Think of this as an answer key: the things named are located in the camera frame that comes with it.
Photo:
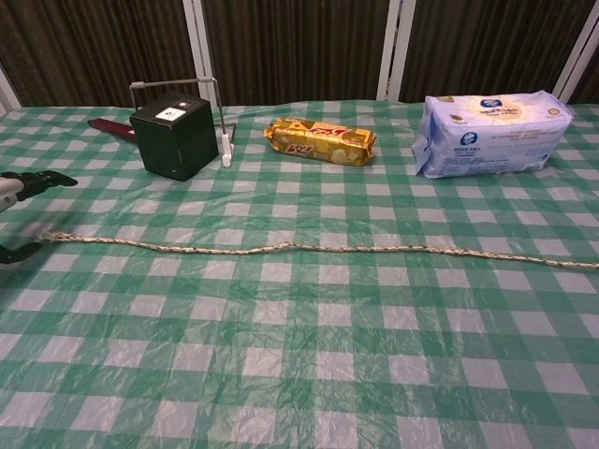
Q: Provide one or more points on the green checkered tablecloth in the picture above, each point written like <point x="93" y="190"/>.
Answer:
<point x="299" y="365"/>

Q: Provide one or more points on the gold biscuit package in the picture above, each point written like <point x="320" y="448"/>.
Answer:
<point x="323" y="142"/>

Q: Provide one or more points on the white frame post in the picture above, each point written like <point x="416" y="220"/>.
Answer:
<point x="394" y="47"/>
<point x="7" y="89"/>
<point x="573" y="65"/>
<point x="199" y="47"/>

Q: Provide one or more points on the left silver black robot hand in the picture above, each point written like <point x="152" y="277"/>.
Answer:
<point x="33" y="182"/>

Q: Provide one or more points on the dark red flat box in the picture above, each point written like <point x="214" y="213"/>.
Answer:
<point x="112" y="128"/>

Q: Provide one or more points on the black cube box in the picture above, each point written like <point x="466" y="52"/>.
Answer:
<point x="178" y="145"/>

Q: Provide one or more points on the light blue tissue pack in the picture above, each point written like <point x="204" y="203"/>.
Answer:
<point x="486" y="140"/>

